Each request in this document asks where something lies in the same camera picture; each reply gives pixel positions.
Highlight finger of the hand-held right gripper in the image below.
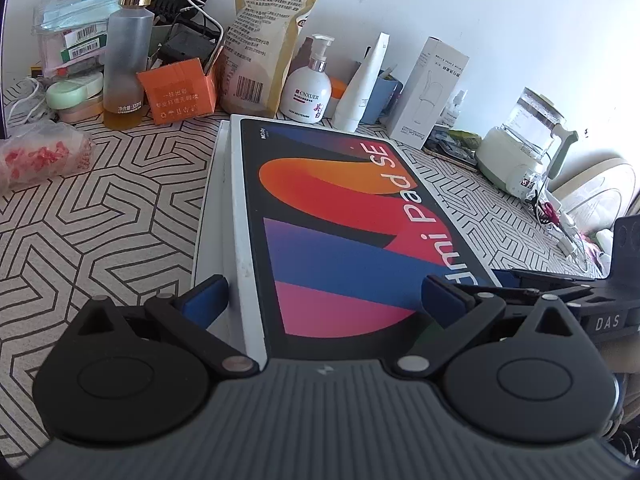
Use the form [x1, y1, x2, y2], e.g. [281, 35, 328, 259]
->
[491, 268, 617, 287]
[452, 283, 593, 306]

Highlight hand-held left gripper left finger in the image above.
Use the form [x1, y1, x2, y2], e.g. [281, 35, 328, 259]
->
[70, 274, 261, 378]

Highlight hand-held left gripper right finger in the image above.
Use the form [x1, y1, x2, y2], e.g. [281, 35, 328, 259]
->
[392, 275, 577, 377]

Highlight white cardboard box tray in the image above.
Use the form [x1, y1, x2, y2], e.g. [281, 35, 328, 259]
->
[191, 114, 271, 361]

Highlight colourful printed box lid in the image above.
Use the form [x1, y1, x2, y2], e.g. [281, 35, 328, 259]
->
[230, 114, 502, 361]

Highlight geometric patterned desktop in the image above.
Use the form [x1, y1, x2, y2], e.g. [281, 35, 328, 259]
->
[0, 75, 616, 386]

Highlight white power plug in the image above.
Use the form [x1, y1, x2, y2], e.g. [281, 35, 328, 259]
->
[554, 210, 592, 257]

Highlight red scissors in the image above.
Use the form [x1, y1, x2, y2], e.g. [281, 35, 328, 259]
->
[537, 200, 562, 225]

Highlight white round fan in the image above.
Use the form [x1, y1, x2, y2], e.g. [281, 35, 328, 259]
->
[550, 156, 639, 242]

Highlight cream electric glass kettle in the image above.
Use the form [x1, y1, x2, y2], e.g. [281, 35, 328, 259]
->
[475, 87, 579, 199]

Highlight phone in patterned case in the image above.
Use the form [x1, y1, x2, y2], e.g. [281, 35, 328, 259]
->
[422, 130, 482, 172]

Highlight green packet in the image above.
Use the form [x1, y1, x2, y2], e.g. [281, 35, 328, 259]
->
[449, 129, 482, 150]

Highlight small clear spray bottle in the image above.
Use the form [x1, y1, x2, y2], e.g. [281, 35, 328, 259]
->
[440, 89, 470, 129]

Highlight tall white carton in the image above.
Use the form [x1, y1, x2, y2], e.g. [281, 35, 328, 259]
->
[386, 36, 470, 150]

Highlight orange carton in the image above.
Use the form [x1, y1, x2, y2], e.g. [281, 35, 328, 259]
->
[136, 57, 222, 126]

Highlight blue pen holder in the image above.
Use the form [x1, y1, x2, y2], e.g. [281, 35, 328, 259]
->
[360, 67, 404, 126]

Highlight plastic bag with red pieces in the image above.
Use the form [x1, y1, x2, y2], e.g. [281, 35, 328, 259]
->
[0, 120, 97, 192]

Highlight white squeeze tube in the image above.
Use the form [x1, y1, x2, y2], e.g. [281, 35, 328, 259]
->
[332, 32, 392, 133]

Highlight peach case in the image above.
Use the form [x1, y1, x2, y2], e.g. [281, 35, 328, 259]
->
[57, 99, 107, 124]

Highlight white pump bottle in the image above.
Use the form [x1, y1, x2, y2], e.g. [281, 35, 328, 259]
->
[279, 34, 333, 125]

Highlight orange jar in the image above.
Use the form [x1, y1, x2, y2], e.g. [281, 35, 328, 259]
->
[329, 77, 349, 111]

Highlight mint green case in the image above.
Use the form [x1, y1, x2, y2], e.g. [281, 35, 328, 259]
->
[46, 71, 105, 111]

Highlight frosted bottle with gold cap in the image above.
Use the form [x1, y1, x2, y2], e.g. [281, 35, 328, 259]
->
[102, 0, 157, 131]

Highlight brown paper bag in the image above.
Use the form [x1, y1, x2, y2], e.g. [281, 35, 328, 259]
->
[219, 0, 319, 117]

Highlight black comb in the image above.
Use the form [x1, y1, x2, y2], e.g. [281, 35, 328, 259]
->
[150, 0, 211, 27]

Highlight bag of face masks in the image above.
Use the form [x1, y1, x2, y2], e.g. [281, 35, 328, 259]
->
[32, 0, 122, 79]

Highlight white cable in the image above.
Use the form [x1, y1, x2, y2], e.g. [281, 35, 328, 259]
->
[4, 77, 57, 124]

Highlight white wire hook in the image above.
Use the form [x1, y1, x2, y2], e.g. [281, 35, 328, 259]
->
[184, 0, 227, 63]

